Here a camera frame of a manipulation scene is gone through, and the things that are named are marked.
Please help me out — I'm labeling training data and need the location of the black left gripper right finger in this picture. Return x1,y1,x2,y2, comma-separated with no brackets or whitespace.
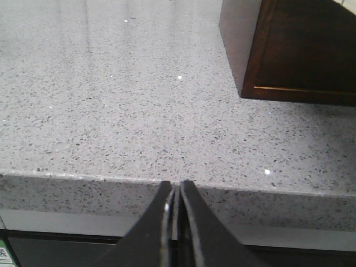
177,180,268,266

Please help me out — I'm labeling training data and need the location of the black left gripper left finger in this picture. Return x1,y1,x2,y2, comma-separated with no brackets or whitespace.
94,181,175,266

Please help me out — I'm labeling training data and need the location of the dark wooden drawer cabinet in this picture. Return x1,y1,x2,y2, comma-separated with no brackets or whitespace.
219,1,355,107

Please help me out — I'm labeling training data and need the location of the green white label sticker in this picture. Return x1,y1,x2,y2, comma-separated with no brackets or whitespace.
0,240,13,264

